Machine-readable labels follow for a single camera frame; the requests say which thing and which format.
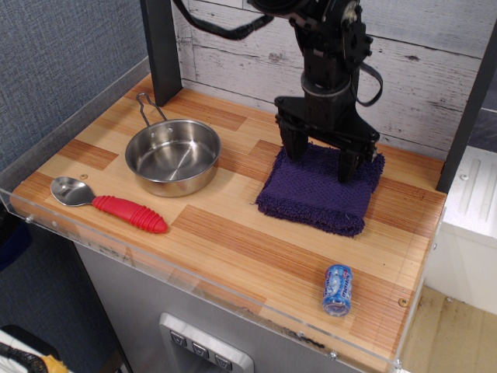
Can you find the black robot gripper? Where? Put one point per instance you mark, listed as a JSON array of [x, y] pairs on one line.
[[332, 120]]

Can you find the dark blue towel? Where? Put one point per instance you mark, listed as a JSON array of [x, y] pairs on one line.
[[308, 191]]

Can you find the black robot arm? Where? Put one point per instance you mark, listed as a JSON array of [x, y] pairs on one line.
[[334, 44]]

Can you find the blue gum bottle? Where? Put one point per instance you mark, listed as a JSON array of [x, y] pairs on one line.
[[337, 293]]

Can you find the stainless steel small pan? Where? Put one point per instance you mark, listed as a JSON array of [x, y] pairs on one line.
[[173, 158]]

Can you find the white side cabinet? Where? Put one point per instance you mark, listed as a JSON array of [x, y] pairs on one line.
[[462, 263]]

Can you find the stainless steel toy fridge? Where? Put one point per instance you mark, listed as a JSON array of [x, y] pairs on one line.
[[204, 313]]

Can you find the yellow black object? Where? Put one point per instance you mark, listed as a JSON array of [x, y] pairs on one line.
[[33, 363]]

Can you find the black right shelf post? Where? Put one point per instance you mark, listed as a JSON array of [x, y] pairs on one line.
[[470, 115]]

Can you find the black shelf post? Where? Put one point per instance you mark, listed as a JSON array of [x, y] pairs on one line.
[[163, 57], [470, 115]]

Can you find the black left shelf post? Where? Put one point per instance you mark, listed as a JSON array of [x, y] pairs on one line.
[[163, 57]]

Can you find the red handled metal spoon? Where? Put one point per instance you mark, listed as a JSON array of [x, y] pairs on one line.
[[74, 193]]

